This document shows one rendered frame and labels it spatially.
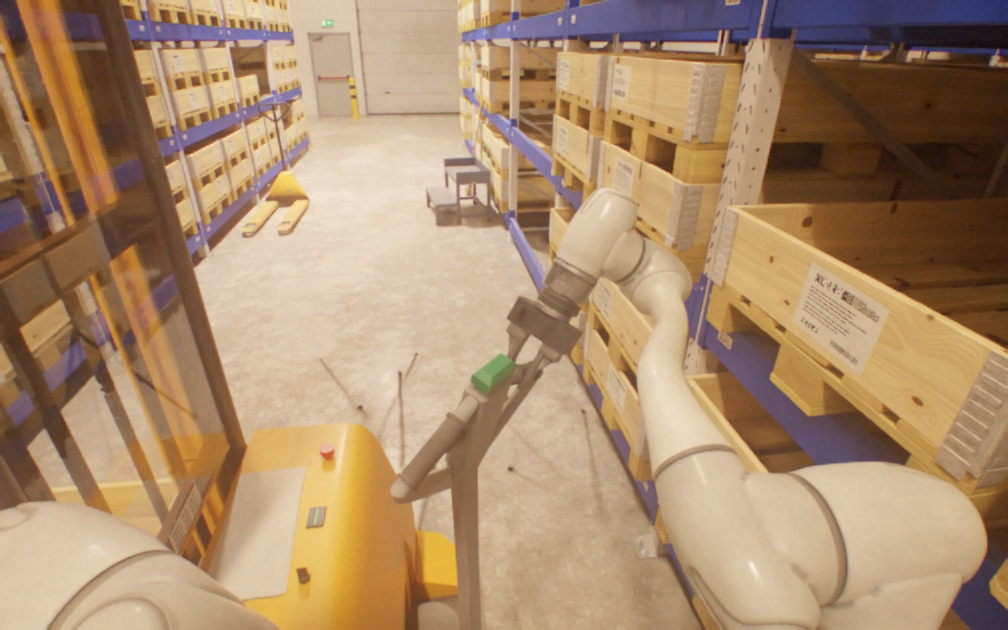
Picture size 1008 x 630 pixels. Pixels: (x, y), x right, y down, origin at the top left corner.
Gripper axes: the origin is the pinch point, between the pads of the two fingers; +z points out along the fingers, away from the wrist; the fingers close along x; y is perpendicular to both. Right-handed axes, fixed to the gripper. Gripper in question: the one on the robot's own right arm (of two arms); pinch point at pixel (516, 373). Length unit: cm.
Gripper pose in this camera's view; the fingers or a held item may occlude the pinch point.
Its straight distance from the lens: 98.2
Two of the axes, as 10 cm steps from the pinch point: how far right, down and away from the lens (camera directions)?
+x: 7.9, 5.0, -3.4
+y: -3.7, -0.5, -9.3
